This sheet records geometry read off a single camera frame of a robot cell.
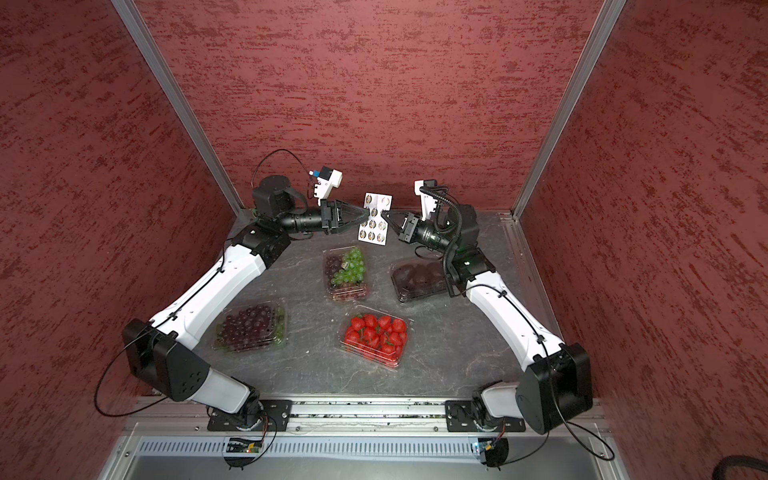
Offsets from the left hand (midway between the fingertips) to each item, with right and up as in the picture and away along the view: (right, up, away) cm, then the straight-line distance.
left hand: (365, 221), depth 64 cm
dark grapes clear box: (-34, -30, +19) cm, 49 cm away
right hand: (+3, 0, +4) cm, 5 cm away
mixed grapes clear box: (-9, -15, +30) cm, 35 cm away
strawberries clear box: (+1, -32, +20) cm, 37 cm away
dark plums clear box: (+14, -16, +31) cm, 38 cm away
